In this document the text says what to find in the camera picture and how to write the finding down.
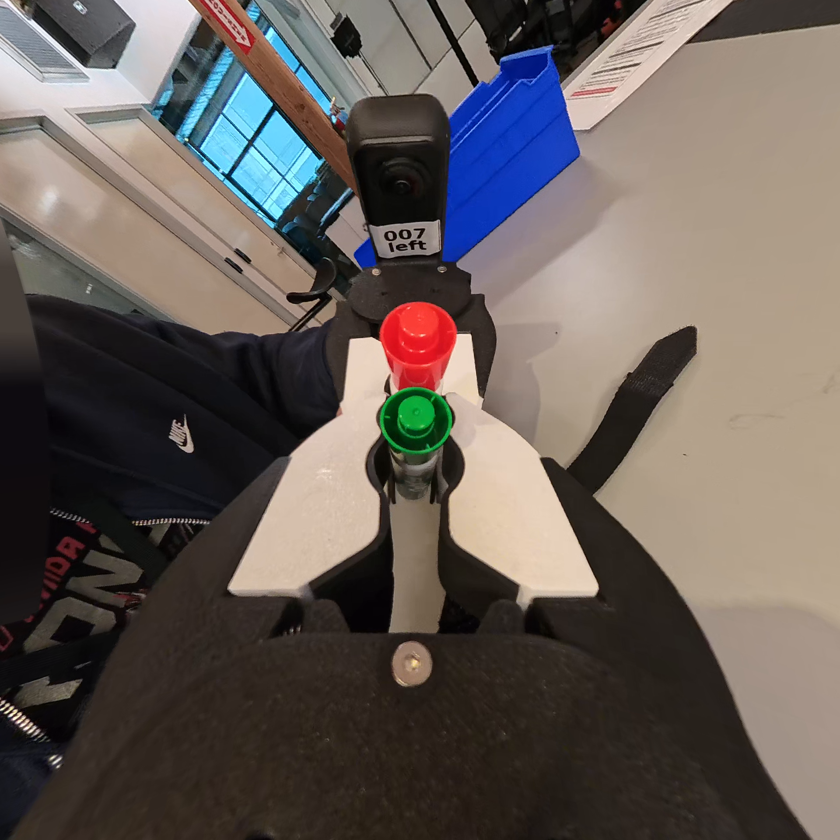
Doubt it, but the green marker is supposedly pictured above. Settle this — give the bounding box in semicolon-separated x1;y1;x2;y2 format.
377;388;456;506

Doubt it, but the person's left forearm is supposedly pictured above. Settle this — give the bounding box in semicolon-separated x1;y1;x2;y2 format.
197;315;349;487

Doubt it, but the printed paper sheet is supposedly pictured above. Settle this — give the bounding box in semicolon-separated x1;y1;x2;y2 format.
565;0;736;132

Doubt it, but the red marker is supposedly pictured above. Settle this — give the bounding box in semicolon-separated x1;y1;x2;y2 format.
381;302;458;395

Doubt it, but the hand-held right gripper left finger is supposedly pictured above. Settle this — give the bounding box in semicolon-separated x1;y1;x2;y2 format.
227;392;395;607

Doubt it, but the large blue plastic bin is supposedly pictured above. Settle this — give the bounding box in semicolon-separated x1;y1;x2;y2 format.
355;46;581;270

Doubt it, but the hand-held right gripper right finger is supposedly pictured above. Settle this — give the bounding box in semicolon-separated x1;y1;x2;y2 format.
440;394;601;607

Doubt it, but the black wall speaker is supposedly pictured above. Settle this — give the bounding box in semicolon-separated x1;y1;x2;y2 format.
29;0;136;69

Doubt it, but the black velcro strap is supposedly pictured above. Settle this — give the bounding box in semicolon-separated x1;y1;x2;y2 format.
567;326;699;496

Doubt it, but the black office chair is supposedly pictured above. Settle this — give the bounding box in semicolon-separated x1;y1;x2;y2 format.
283;217;340;303

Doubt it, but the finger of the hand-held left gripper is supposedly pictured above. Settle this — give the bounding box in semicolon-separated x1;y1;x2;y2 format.
452;334;477;399
342;336;391;421

